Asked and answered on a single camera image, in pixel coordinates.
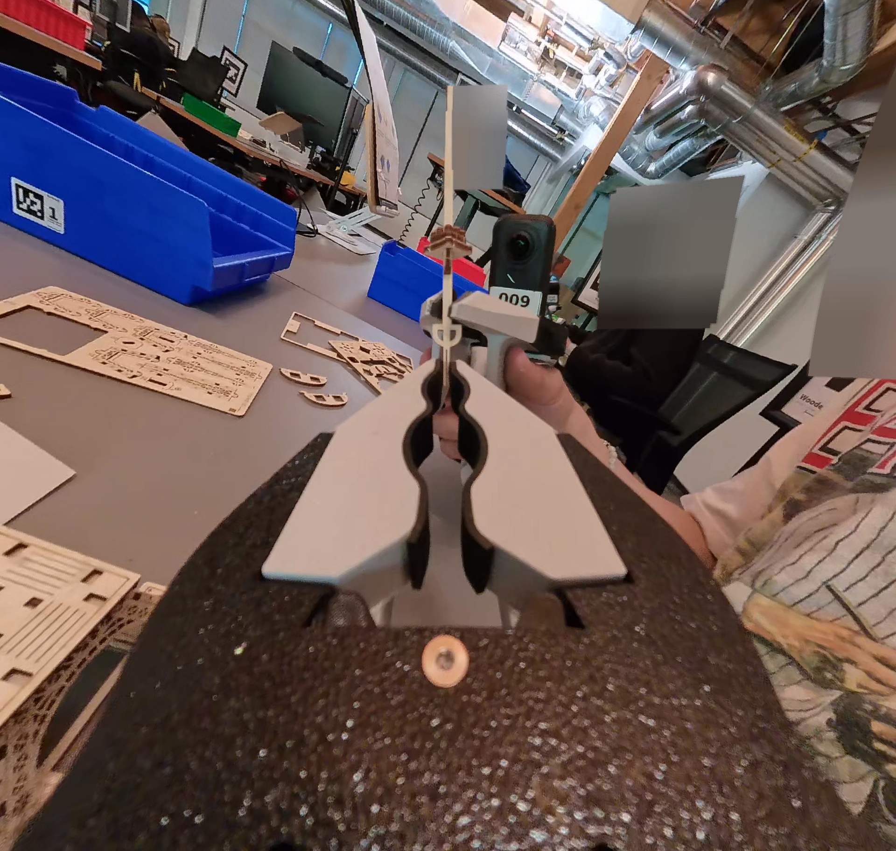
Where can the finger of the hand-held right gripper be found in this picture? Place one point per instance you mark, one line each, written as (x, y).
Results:
(497, 315)
(432, 312)

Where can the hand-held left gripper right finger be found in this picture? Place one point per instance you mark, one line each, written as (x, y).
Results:
(553, 508)

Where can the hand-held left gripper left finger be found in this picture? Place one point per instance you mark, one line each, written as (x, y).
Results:
(336, 508)

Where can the wooden puzzle sheet with arcs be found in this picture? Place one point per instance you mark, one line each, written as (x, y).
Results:
(371, 361)

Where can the thin wooden spire piece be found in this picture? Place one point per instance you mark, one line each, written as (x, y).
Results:
(448, 165)

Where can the semicircular wooden piece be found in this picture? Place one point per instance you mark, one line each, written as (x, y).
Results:
(323, 398)
(302, 376)

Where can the person's right hand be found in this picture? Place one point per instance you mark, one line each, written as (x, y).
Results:
(546, 396)

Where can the small blue storage bin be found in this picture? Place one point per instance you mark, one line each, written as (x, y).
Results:
(399, 277)

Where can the red storage bin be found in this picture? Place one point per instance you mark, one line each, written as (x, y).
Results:
(470, 270)

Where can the white articulated stand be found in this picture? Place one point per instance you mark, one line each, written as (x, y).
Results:
(357, 225)

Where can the instruction poster board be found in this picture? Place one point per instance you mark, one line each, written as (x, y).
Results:
(381, 109)

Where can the black office chair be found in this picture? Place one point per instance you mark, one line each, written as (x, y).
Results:
(728, 389)

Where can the wooden sheet with tower parts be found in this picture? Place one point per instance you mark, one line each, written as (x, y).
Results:
(175, 361)

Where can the black computer monitor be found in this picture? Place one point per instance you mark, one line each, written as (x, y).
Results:
(301, 95)

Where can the green storage bin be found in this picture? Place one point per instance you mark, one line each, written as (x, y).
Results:
(210, 113)

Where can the wooden tower base model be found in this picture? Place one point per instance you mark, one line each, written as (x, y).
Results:
(49, 599)

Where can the large blue storage bin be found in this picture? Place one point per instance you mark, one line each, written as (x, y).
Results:
(140, 186)

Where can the row of coloured storage bins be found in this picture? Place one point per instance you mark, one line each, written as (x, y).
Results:
(42, 8)

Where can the thin wooden frame offcut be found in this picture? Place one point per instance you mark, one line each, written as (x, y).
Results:
(297, 336)

